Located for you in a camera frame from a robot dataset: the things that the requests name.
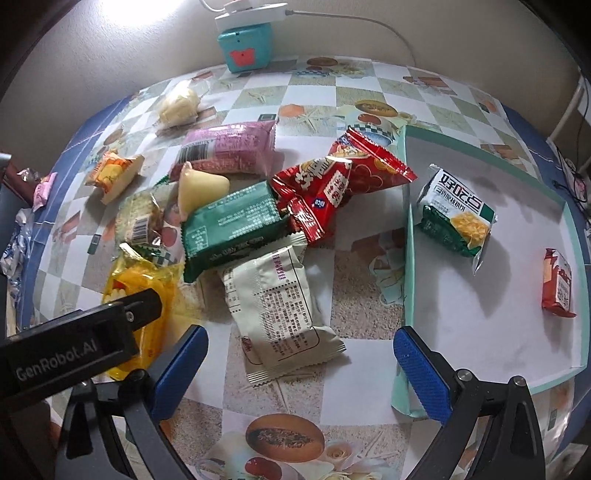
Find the orange-red snack packet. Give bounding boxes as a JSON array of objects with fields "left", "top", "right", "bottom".
[{"left": 541, "top": 248, "right": 577, "bottom": 318}]

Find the bun in clear wrapper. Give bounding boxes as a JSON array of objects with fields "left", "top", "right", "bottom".
[{"left": 157, "top": 79, "right": 208, "bottom": 127}]

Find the white power strip cable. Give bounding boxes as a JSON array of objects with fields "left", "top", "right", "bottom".
[{"left": 284, "top": 9, "right": 419, "bottom": 68}]

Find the teal box with red label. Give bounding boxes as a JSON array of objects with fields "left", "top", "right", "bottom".
[{"left": 217, "top": 21, "right": 274, "bottom": 73}]

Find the small red snack packet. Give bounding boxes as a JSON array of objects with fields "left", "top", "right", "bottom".
[{"left": 286, "top": 196, "right": 335, "bottom": 247}]

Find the yellow snack packet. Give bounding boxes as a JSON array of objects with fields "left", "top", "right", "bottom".
[{"left": 104, "top": 244, "right": 183, "bottom": 370}]

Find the green and white snack packet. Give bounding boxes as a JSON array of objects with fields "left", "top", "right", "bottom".
[{"left": 416, "top": 164, "right": 498, "bottom": 277}]

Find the dark green snack packet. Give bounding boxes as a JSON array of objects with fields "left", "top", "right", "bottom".
[{"left": 180, "top": 181, "right": 289, "bottom": 283}]

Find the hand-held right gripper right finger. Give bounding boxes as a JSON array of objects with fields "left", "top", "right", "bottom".
[{"left": 392, "top": 325, "right": 548, "bottom": 480}]

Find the printed checkered tablecloth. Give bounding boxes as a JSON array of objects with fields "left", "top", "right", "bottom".
[{"left": 4, "top": 55, "right": 591, "bottom": 480}]

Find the clear cookie packet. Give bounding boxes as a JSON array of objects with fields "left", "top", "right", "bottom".
[{"left": 115, "top": 182, "right": 185, "bottom": 252}]

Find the small pink snack packet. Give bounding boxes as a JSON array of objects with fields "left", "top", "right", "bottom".
[{"left": 32, "top": 172, "right": 58, "bottom": 213}]

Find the large pink snack packet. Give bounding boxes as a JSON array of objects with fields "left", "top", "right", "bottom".
[{"left": 168, "top": 121, "right": 278, "bottom": 182}]

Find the white power strip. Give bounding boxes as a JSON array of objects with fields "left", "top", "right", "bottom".
[{"left": 215, "top": 0, "right": 288, "bottom": 28}]

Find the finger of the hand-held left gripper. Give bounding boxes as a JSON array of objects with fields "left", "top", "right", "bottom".
[{"left": 102, "top": 288, "right": 163, "bottom": 333}]

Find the white tray with teal rim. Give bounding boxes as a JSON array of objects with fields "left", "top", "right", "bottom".
[{"left": 390, "top": 124, "right": 587, "bottom": 418}]

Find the blue and white plastic bag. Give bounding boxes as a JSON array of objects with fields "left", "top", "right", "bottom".
[{"left": 0, "top": 208, "right": 35, "bottom": 287}]

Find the small orange snack packet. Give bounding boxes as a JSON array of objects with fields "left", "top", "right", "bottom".
[{"left": 83, "top": 151, "right": 145, "bottom": 205}]

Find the cream cone-shaped jelly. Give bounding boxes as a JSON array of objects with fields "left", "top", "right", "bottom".
[{"left": 178, "top": 161, "right": 230, "bottom": 217}]

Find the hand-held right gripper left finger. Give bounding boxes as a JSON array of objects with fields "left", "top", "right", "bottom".
[{"left": 58, "top": 324, "right": 209, "bottom": 480}]

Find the large red snack packet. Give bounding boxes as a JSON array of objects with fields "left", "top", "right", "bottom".
[{"left": 270, "top": 127, "right": 417, "bottom": 220}]

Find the white wire rack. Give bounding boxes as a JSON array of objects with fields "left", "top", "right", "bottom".
[{"left": 547, "top": 76, "right": 591, "bottom": 148}]

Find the black cable tangle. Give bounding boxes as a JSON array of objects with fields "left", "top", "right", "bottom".
[{"left": 551, "top": 143, "right": 591, "bottom": 204}]

